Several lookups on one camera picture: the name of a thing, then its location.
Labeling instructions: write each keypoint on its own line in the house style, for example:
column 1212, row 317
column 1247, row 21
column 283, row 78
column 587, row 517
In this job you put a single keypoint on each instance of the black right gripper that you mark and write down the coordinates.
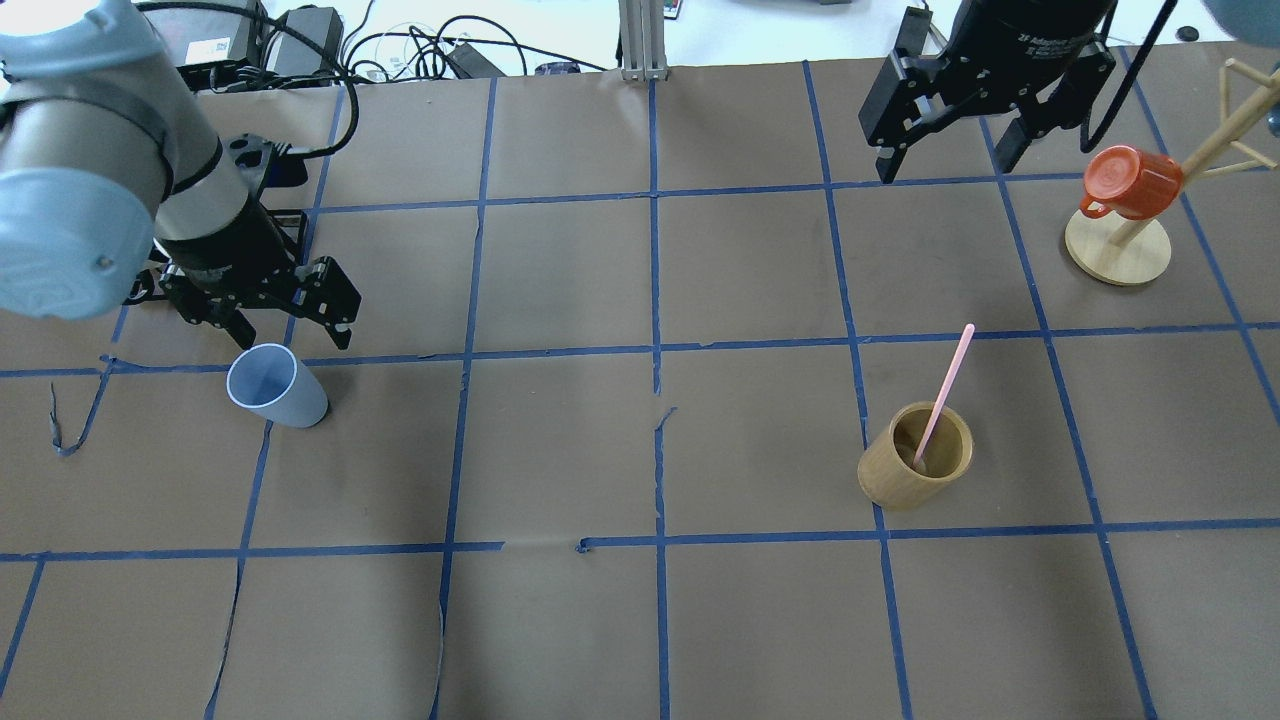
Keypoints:
column 1030, row 35

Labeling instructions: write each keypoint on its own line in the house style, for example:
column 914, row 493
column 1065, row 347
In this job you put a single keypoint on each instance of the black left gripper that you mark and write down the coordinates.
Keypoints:
column 243, row 247

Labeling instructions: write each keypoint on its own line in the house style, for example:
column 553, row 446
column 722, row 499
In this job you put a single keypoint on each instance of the light blue plastic cup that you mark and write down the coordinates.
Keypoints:
column 270, row 381

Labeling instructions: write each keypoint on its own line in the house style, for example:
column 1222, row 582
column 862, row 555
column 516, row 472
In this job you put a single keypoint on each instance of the pink chopstick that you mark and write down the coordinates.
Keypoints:
column 949, row 378

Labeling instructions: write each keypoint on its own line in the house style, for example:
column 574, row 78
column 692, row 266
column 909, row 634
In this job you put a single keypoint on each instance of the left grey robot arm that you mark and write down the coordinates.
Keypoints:
column 116, row 188

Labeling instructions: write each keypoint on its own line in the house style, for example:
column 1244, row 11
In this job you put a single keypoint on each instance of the bamboo wooden cup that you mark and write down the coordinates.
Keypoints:
column 901, row 470

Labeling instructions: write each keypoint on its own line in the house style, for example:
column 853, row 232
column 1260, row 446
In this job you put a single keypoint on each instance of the orange plastic mug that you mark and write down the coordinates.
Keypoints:
column 1134, row 183

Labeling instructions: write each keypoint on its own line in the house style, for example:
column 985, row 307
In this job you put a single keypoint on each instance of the wooden mug tree stand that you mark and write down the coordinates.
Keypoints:
column 1119, row 251

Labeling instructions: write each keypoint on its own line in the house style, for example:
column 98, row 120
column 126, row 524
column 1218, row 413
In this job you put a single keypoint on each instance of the black power supply box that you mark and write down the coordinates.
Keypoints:
column 210, row 49

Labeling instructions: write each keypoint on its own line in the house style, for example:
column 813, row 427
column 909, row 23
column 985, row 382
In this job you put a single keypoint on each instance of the aluminium frame post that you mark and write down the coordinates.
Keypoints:
column 642, row 41

